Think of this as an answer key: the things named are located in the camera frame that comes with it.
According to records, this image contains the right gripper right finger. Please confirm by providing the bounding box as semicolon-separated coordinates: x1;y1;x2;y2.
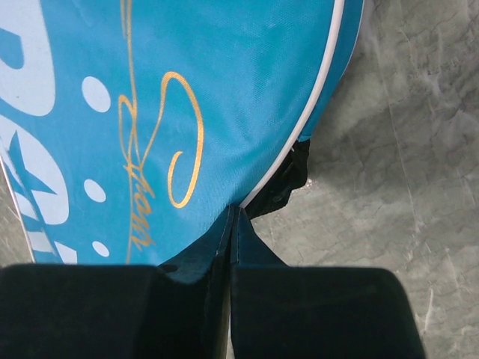
231;210;426;358

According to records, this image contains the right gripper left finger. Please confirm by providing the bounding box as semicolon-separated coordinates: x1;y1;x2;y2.
1;206;234;358

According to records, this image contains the blue racket cover bag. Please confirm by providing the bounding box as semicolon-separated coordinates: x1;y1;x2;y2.
1;1;364;265

